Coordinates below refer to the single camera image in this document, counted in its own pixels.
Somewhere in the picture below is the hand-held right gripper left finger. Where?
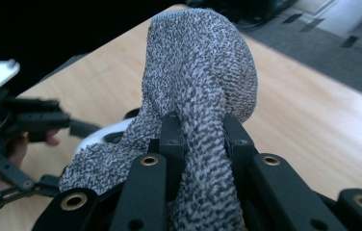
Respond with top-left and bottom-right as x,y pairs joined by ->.
147,111 -> 187,202

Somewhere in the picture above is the grey towel cloth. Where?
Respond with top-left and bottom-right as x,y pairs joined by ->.
58,7 -> 260,231

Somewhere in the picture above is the black floor tape strip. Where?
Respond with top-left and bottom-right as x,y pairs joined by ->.
281,12 -> 304,25
298,16 -> 326,34
340,35 -> 360,49

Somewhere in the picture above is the black cabinet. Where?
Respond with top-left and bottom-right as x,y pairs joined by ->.
182,0 -> 299,29

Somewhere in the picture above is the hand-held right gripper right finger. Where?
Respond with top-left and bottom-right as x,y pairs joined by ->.
221,112 -> 257,200

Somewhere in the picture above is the panda plush toy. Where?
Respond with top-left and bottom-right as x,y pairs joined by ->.
72,108 -> 142,157

